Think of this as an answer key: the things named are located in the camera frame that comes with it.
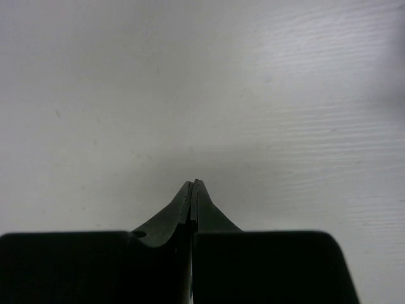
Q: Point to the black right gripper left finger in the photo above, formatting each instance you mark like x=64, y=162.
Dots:
x=163, y=251

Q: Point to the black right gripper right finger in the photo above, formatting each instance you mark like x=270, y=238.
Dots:
x=210, y=226

